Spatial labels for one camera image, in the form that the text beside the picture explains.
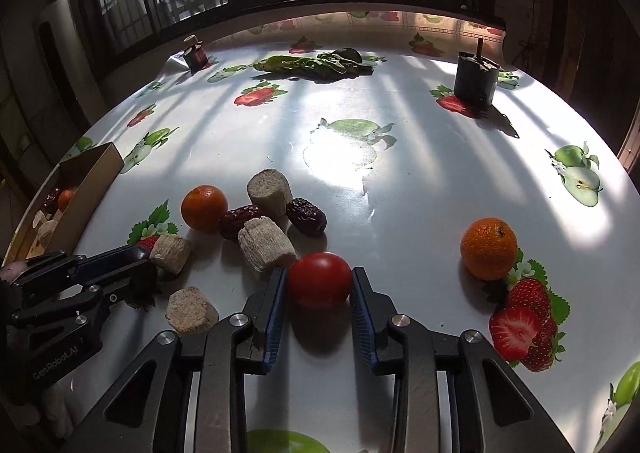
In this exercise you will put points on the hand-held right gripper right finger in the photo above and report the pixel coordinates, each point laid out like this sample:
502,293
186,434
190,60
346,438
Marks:
362,320

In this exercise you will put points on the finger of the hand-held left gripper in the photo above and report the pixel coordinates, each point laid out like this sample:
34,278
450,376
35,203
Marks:
107,264
127,283

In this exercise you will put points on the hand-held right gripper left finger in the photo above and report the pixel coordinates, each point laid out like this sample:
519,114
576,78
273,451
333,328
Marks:
273,320

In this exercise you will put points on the peeled sugarcane piece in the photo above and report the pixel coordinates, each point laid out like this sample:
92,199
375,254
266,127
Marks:
45,232
192,310
268,192
266,247
171,254

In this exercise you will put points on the red tomato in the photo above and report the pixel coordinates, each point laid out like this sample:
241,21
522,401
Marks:
320,280

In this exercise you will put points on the cardboard box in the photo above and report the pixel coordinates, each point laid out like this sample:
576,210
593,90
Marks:
92,188

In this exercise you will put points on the small orange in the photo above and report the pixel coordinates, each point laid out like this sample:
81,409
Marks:
65,199
204,208

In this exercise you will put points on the dried red date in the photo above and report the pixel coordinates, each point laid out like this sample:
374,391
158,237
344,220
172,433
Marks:
241,221
306,217
52,200

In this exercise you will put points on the large orange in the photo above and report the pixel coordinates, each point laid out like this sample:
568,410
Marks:
489,249

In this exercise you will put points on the fruit-print tablecloth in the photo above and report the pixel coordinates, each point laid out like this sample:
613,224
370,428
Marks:
410,173

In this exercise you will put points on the small dark jar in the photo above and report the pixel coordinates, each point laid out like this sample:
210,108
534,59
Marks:
196,55

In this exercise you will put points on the leafy green vegetable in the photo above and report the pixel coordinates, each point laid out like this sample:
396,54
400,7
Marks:
320,64

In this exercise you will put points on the dark cylindrical container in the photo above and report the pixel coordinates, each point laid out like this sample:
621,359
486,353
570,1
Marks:
475,80

